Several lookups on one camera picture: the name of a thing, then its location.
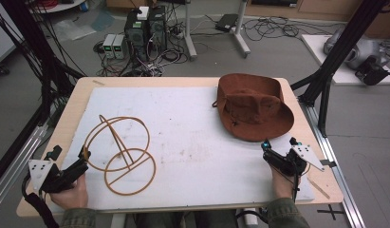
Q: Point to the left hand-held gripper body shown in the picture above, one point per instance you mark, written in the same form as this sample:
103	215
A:
61	179

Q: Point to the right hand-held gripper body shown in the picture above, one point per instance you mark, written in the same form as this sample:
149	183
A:
289	161

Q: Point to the brown suede hat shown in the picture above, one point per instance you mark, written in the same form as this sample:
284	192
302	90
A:
252	107

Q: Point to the person's left hand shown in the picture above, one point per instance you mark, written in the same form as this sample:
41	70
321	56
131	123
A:
70	196

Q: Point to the person's right hand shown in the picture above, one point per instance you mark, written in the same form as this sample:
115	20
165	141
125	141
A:
282	185

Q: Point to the thin wooden stick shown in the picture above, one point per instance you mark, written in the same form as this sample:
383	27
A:
318	188

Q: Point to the white cylinder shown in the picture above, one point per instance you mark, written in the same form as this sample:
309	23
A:
251	218

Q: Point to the white table mat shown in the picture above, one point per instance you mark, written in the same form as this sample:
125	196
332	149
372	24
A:
195	152

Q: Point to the white floor platform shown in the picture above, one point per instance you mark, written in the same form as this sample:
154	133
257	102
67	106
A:
319	53

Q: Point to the black device on platform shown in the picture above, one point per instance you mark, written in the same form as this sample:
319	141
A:
372	72

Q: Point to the grey robot shell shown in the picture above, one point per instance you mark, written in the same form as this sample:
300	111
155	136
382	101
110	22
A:
357	52

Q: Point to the grey power supply unit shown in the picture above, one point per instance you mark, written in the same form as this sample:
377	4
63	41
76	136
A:
108	47
119	47

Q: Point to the person's legs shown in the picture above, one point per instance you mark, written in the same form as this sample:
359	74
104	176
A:
183	220

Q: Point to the white metal stand leg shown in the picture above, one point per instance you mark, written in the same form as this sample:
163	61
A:
190	34
241	34

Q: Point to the clear plastic sheet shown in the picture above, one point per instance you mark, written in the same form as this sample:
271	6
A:
72	30

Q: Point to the flat black box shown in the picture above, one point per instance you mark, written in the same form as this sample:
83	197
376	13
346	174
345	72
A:
226	22

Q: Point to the black computer tower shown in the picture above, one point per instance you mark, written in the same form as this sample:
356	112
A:
157	30
137	34

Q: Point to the white cabinet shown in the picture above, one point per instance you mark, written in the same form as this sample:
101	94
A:
1	31

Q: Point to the green floor sheet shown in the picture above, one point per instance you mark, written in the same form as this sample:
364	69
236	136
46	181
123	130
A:
102	20

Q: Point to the round white table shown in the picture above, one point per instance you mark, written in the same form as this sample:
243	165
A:
56	7

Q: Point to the blue tape roll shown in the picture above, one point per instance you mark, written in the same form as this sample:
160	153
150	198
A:
84	6

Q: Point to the small white box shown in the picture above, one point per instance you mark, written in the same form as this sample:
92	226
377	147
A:
143	13

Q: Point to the aluminium rail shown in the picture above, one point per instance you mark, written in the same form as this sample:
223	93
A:
15	164
335	164

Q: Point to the black frame strut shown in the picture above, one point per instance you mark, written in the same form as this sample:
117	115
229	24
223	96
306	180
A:
34	47
338	53

